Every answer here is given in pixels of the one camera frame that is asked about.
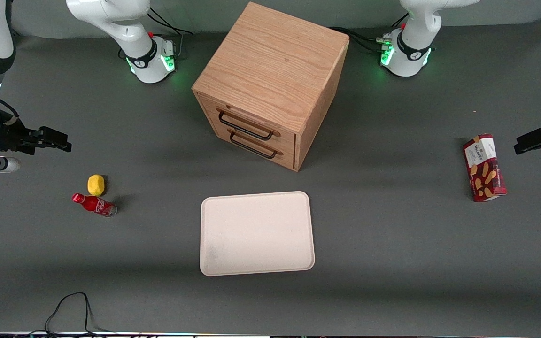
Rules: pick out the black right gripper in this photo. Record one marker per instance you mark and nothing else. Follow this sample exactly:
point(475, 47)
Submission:
point(11, 137)

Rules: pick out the red coke bottle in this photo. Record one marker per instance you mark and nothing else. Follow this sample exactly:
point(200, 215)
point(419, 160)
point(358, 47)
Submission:
point(96, 205)

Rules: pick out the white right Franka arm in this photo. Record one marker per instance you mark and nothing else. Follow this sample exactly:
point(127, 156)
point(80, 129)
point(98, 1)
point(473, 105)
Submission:
point(129, 33)

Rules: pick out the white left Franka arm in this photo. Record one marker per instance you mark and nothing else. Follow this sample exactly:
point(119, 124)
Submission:
point(413, 42)

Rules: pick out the beige plastic tray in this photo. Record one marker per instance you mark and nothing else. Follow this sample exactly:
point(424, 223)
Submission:
point(256, 233)

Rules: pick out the red shortbread cookie box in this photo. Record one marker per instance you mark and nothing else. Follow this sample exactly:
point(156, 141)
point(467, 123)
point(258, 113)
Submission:
point(485, 169)

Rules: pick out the yellow lemon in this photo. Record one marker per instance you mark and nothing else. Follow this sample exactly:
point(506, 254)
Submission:
point(96, 185)

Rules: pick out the wooden drawer front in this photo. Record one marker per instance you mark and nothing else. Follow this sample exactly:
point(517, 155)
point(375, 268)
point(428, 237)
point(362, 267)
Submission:
point(219, 135)
point(209, 110)

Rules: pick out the wooden drawer cabinet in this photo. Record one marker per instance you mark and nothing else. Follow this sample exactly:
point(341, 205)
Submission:
point(270, 61)

